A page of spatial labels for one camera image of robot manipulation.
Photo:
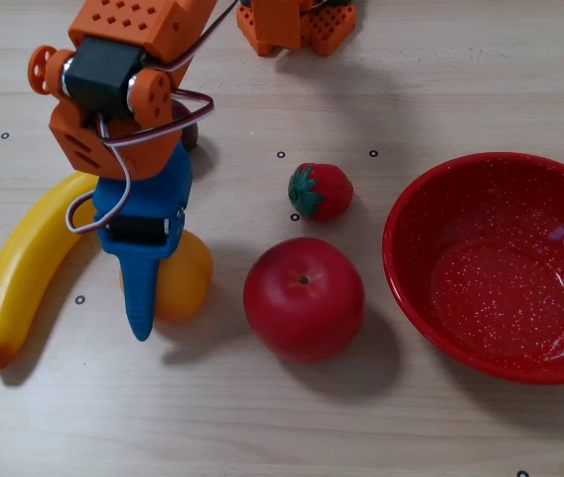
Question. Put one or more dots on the yellow orange peach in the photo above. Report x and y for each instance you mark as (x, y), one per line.
(183, 283)

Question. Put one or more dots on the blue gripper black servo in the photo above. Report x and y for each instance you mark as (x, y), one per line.
(155, 199)

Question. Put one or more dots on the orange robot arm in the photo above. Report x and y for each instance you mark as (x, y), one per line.
(128, 30)

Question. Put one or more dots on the yellow plastic banana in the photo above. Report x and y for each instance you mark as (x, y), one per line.
(14, 278)

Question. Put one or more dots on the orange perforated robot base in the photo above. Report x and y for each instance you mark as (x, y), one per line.
(282, 25)

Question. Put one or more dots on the red strawberry green leaves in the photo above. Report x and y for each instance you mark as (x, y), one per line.
(324, 193)

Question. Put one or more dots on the red plastic apple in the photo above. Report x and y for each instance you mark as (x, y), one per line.
(304, 300)

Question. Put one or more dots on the dark purple plum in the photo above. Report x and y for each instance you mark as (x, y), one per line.
(190, 136)

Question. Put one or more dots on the red speckled bowl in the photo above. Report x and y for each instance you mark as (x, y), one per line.
(500, 278)

